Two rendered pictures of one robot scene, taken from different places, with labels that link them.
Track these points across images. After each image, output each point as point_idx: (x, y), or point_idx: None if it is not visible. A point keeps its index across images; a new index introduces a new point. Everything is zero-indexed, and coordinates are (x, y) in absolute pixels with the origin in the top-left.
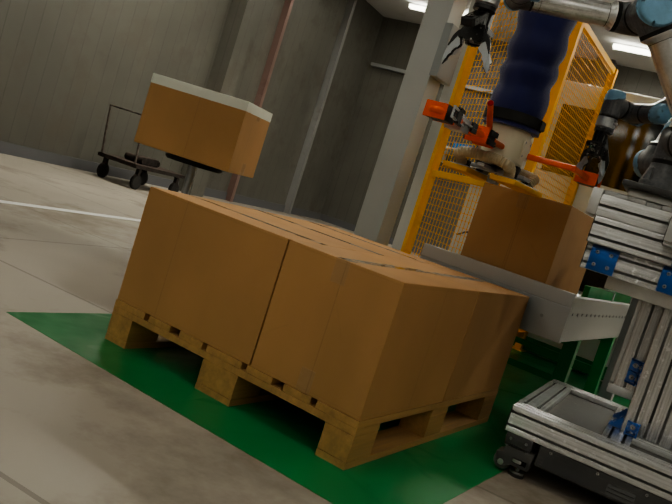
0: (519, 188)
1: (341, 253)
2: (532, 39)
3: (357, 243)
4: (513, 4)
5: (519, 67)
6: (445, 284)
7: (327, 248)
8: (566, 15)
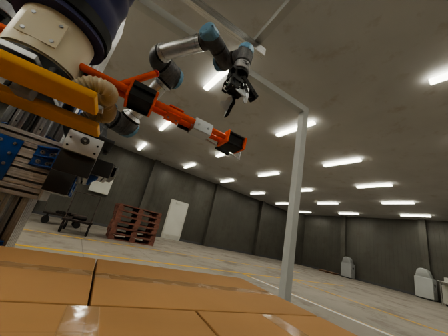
0: (69, 127)
1: (259, 299)
2: None
3: None
4: (215, 50)
5: (128, 10)
6: (163, 269)
7: (271, 305)
8: (185, 55)
